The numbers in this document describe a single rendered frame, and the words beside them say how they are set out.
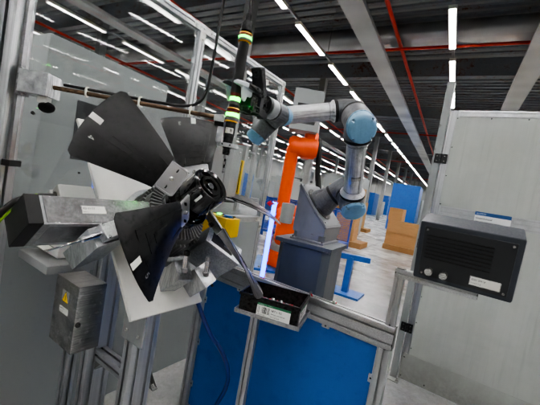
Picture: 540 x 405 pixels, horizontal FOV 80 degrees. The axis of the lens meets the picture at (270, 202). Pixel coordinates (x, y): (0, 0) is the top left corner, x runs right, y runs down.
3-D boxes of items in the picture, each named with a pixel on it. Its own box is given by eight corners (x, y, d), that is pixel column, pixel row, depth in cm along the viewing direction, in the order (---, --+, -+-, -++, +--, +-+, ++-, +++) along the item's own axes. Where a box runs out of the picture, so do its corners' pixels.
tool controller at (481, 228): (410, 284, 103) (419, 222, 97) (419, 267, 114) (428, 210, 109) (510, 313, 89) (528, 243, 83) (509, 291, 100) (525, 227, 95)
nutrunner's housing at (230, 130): (218, 153, 104) (243, 8, 101) (220, 154, 108) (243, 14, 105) (231, 155, 104) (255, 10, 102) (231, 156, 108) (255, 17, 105)
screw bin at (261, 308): (235, 311, 111) (239, 291, 110) (253, 297, 127) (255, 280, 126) (296, 329, 104) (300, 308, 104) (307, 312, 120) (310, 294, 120)
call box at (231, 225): (198, 233, 154) (201, 211, 154) (212, 232, 163) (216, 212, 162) (222, 241, 145) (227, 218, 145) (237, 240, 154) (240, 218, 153)
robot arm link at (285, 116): (283, 132, 132) (298, 117, 129) (267, 125, 123) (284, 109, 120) (274, 118, 135) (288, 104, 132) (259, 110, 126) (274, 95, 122)
